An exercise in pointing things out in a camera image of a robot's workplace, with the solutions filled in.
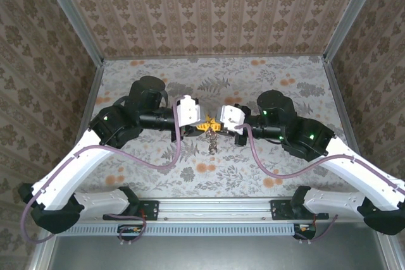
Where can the aluminium frame post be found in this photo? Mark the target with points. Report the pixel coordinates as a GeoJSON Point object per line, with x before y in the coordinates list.
{"type": "Point", "coordinates": [351, 14]}
{"type": "Point", "coordinates": [72, 14]}

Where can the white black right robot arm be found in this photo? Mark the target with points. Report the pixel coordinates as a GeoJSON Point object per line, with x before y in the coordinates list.
{"type": "Point", "coordinates": [341, 200]}

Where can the black power connector socket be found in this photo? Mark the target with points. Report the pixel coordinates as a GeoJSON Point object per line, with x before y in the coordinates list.
{"type": "Point", "coordinates": [303, 230]}
{"type": "Point", "coordinates": [129, 231]}

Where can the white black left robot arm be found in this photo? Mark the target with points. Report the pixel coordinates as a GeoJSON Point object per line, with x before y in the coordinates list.
{"type": "Point", "coordinates": [76, 169]}

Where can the aluminium frame side rail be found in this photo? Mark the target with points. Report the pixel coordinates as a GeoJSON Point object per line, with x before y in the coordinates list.
{"type": "Point", "coordinates": [340, 99]}
{"type": "Point", "coordinates": [91, 93]}

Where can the floral patterned table cover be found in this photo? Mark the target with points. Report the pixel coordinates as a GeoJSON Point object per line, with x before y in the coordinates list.
{"type": "Point", "coordinates": [221, 74]}

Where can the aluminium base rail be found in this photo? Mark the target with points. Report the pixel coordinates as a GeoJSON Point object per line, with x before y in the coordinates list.
{"type": "Point", "coordinates": [215, 210]}

